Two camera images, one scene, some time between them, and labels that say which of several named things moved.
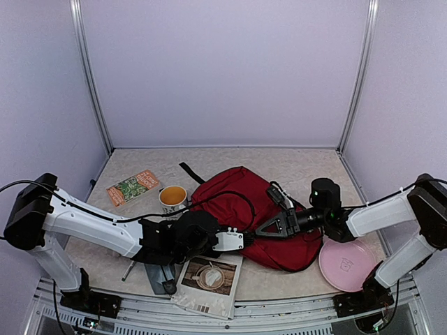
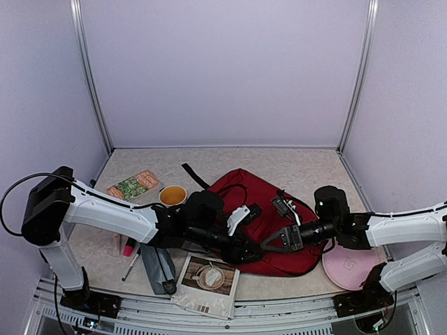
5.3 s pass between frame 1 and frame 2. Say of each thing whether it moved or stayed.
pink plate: stayed
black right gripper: moved
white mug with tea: stayed
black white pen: stayed
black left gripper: moved
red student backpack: moved
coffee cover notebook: stayed
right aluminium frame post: stayed
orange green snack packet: stayed
